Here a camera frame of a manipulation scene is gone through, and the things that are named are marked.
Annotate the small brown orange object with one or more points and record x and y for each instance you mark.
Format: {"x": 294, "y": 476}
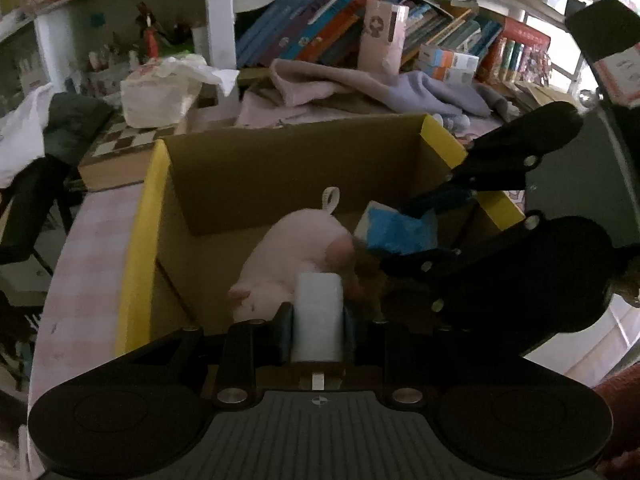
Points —
{"x": 362, "y": 285}

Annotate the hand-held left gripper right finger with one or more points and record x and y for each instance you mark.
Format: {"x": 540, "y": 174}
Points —
{"x": 350, "y": 332}

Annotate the pink plush toy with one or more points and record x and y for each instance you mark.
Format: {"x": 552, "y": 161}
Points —
{"x": 290, "y": 245}

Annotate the wooden chessboard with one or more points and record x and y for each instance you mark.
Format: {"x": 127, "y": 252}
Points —
{"x": 130, "y": 142}

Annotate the beige cloth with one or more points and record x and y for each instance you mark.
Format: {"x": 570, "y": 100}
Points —
{"x": 310, "y": 80}

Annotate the white cloth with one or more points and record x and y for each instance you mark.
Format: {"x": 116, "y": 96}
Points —
{"x": 22, "y": 135}

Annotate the row of colourful books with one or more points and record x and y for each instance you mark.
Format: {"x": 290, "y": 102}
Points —
{"x": 320, "y": 25}

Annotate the cardboard box with yellow rim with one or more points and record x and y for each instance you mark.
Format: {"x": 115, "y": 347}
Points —
{"x": 250, "y": 185}

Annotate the white rounded block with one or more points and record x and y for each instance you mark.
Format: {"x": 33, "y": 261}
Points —
{"x": 317, "y": 315}

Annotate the person's fuzzy garment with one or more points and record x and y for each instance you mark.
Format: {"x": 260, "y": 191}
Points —
{"x": 620, "y": 425}

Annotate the dark grey cloth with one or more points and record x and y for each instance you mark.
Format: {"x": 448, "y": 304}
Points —
{"x": 77, "y": 122}

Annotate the black chair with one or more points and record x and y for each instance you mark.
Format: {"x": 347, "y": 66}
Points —
{"x": 30, "y": 210}

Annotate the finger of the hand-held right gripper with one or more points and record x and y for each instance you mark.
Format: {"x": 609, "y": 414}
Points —
{"x": 440, "y": 199}
{"x": 402, "y": 264}

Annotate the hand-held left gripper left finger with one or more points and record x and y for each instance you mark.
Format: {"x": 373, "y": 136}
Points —
{"x": 285, "y": 332}

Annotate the cluster of small bottles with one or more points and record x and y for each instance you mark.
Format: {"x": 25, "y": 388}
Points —
{"x": 112, "y": 57}

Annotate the pink carton package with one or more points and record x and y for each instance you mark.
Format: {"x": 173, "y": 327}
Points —
{"x": 380, "y": 35}

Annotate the white shelf frame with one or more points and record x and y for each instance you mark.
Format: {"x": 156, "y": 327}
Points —
{"x": 220, "y": 20}

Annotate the plastic bag of tissues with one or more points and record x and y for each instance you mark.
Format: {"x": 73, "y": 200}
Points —
{"x": 155, "y": 95}

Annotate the blue tissue packet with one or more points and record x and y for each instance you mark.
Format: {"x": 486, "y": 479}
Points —
{"x": 395, "y": 232}

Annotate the small orange blue box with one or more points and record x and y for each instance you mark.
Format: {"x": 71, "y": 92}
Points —
{"x": 450, "y": 55}
{"x": 445, "y": 75}

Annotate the lavender cloth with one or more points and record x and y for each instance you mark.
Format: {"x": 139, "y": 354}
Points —
{"x": 430, "y": 92}

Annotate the small white plush toy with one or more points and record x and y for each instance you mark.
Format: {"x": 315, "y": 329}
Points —
{"x": 450, "y": 121}

